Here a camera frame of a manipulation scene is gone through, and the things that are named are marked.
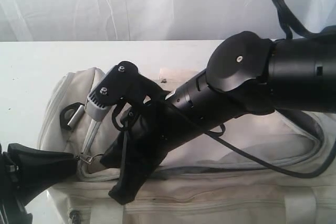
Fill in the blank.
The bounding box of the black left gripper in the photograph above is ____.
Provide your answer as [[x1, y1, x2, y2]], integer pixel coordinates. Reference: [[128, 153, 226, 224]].
[[1, 143, 78, 223]]

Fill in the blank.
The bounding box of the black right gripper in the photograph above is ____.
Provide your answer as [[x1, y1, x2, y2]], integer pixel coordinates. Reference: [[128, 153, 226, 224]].
[[100, 77, 168, 205]]

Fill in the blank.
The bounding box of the white sheer curtain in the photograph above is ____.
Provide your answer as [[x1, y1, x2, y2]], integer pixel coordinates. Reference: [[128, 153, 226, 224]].
[[1, 0, 335, 41]]

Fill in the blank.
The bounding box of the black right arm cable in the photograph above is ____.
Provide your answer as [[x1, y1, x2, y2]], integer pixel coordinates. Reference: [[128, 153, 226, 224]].
[[204, 126, 331, 180]]

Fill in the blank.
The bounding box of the cream duffel bag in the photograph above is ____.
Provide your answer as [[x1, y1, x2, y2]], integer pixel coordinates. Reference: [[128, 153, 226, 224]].
[[38, 67, 335, 223]]

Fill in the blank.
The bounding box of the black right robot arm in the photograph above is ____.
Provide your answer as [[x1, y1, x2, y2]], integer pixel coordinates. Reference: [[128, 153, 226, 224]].
[[99, 27, 335, 205]]

